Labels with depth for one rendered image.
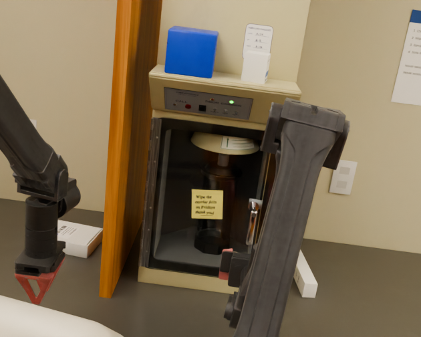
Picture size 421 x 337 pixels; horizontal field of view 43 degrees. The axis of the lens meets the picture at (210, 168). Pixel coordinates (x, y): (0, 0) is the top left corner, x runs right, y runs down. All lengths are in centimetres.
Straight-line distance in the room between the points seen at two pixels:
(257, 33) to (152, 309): 69
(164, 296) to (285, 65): 64
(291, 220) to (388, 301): 98
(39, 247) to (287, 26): 69
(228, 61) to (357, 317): 73
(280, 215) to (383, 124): 116
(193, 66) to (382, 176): 89
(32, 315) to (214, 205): 82
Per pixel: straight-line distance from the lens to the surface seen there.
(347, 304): 150
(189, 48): 111
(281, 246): 62
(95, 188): 182
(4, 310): 55
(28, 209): 99
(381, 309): 153
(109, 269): 132
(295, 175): 63
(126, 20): 114
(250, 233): 127
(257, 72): 114
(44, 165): 91
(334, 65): 168
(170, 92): 115
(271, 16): 121
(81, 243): 152
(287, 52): 122
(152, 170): 128
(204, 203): 130
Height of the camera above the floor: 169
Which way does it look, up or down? 19 degrees down
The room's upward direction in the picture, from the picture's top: 7 degrees clockwise
